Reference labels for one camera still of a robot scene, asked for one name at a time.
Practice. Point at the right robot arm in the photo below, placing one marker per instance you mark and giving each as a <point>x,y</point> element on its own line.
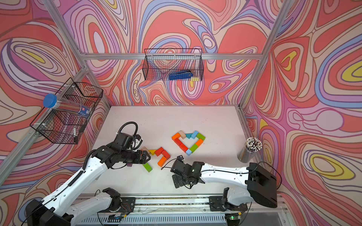
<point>252,184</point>

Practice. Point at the red block pair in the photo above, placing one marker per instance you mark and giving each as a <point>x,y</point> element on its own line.
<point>159,151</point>
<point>166,154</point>

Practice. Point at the green block top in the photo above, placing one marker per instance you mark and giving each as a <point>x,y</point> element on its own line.
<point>200,136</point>

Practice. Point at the light blue cube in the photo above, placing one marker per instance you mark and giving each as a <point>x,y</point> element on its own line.
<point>188,152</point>

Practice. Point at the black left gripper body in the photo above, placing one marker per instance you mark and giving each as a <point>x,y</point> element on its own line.
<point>135,157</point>

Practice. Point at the cup of pencils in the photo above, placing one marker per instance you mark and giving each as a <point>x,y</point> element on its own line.
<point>249,150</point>

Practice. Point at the red block small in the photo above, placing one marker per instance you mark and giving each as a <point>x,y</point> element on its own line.
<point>178,142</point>

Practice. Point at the blue tool in basket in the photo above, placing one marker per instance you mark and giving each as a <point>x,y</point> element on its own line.
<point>180,75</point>

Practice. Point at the light blue long block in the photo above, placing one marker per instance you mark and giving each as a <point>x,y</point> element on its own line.
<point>194,134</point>

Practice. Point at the natural wood block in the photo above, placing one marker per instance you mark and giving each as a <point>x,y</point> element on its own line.
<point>182,135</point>
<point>145,149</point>

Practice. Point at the orange block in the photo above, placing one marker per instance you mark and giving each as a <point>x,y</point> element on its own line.
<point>176,136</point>
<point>162,161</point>
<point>199,142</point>

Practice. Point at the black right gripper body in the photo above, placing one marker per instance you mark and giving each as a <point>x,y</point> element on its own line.
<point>182,181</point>

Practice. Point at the left wire basket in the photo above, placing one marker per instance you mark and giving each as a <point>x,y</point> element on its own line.
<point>57,126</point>

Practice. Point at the wire basket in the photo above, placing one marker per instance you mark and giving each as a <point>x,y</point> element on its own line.
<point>57,126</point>
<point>160,62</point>

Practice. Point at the green block row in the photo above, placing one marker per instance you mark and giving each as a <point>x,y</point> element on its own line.
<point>147,167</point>
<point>194,148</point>

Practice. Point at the marker in left basket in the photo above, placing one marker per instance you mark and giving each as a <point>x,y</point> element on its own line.
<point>75,139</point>

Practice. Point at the clear bottle blue cap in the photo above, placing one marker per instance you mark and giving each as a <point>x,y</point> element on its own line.
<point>52,101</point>

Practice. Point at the red block front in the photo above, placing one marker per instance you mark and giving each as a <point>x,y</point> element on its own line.
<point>183,147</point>

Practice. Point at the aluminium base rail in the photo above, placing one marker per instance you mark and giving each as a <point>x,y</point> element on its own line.
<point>191,210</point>

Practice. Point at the rear wire basket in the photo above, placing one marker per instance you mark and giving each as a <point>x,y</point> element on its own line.
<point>160,62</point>

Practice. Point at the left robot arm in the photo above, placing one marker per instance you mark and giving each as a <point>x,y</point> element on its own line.
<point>57,209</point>

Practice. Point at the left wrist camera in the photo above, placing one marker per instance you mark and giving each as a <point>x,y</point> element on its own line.
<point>137,141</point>

